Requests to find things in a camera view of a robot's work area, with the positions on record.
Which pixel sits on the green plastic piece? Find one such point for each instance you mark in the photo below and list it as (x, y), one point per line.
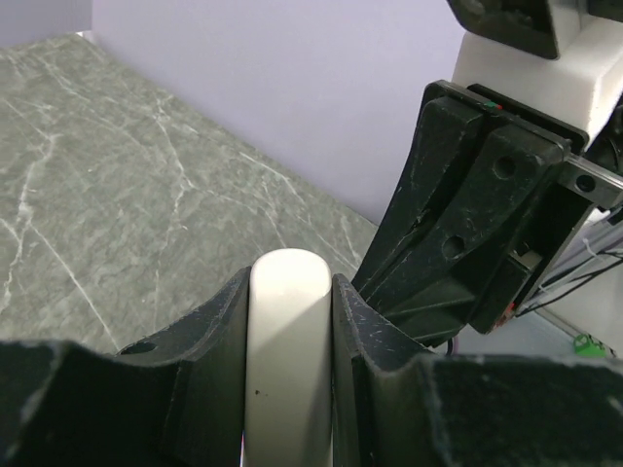
(585, 345)

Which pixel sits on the white stapler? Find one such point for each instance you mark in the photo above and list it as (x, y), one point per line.
(287, 420)

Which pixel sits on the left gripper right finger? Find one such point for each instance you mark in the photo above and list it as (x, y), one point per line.
(395, 403)

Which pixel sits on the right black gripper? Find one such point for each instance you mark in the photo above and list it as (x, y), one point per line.
(478, 220)

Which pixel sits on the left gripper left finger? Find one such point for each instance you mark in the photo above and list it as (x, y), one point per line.
(175, 398)

